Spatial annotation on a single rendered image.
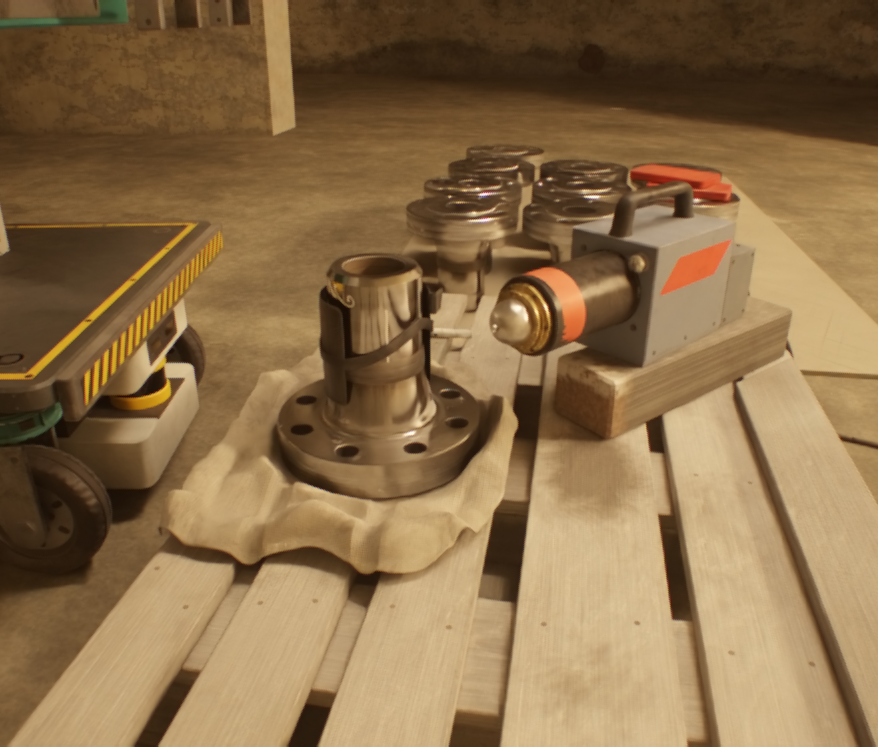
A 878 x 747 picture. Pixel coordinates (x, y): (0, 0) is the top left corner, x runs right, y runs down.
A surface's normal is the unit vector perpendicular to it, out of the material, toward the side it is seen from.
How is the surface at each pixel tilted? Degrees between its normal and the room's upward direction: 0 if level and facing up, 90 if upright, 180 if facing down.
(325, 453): 0
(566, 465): 0
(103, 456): 90
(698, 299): 90
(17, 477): 90
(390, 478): 90
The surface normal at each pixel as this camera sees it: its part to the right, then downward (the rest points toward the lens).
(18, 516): 0.01, 0.43
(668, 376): 0.61, 0.34
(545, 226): -0.71, 0.30
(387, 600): 0.00, -0.90
